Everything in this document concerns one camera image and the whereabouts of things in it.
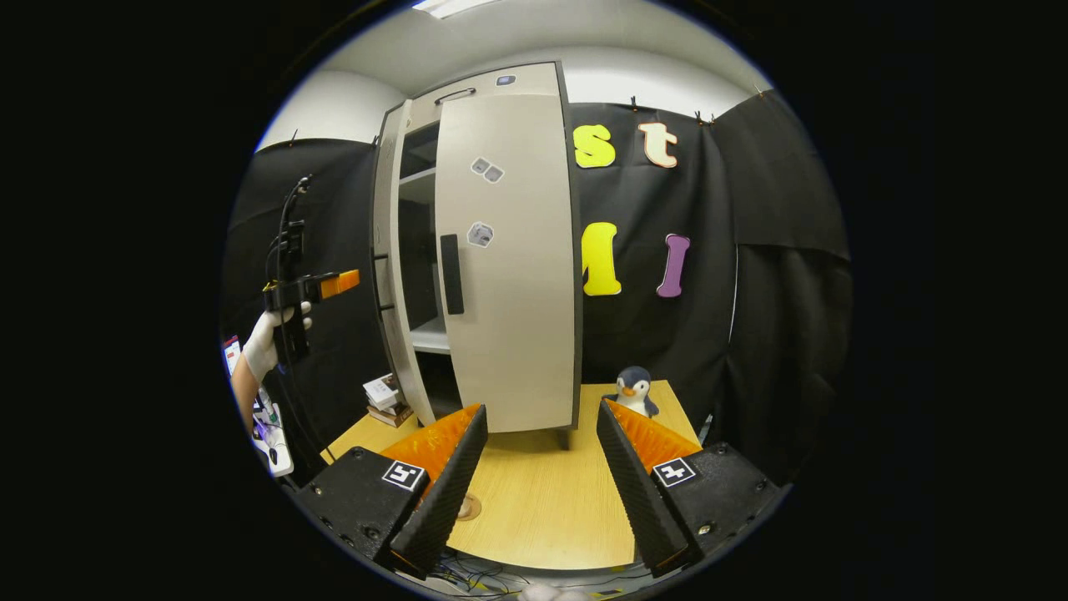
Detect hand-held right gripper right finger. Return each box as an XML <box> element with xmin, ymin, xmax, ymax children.
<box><xmin>596</xmin><ymin>399</ymin><xmax>793</xmax><ymax>578</ymax></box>

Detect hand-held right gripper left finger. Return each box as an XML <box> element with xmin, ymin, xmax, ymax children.
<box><xmin>294</xmin><ymin>404</ymin><xmax>490</xmax><ymax>578</ymax></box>

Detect beige and dark cabinet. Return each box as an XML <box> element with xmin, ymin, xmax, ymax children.
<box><xmin>373</xmin><ymin>60</ymin><xmax>583</xmax><ymax>452</ymax></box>

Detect beige cabinet door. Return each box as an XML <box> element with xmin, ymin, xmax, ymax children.
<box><xmin>371</xmin><ymin>100</ymin><xmax>437</xmax><ymax>428</ymax></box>
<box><xmin>435</xmin><ymin>90</ymin><xmax>582</xmax><ymax>435</ymax></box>

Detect beige cabinet drawer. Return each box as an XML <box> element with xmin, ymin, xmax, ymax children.
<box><xmin>407</xmin><ymin>62</ymin><xmax>562</xmax><ymax>111</ymax></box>

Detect brown stacked books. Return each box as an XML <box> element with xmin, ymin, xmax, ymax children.
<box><xmin>367</xmin><ymin>402</ymin><xmax>416</xmax><ymax>429</ymax></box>

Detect penguin plush toy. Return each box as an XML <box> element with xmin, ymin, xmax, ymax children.
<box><xmin>602</xmin><ymin>366</ymin><xmax>661</xmax><ymax>419</ymax></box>

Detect white cluttered side surface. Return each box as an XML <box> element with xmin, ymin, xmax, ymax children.
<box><xmin>221</xmin><ymin>334</ymin><xmax>295</xmax><ymax>478</ymax></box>

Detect black backdrop cloth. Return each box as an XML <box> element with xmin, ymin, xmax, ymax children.
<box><xmin>221</xmin><ymin>90</ymin><xmax>854</xmax><ymax>487</ymax></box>

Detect ceiling light panel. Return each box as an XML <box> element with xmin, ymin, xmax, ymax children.
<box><xmin>412</xmin><ymin>0</ymin><xmax>503</xmax><ymax>20</ymax></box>

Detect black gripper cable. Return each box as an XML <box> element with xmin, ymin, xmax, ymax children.
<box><xmin>267</xmin><ymin>174</ymin><xmax>315</xmax><ymax>285</ymax></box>

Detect black door handle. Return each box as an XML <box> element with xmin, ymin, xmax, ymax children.
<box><xmin>440</xmin><ymin>234</ymin><xmax>466</xmax><ymax>316</ymax></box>

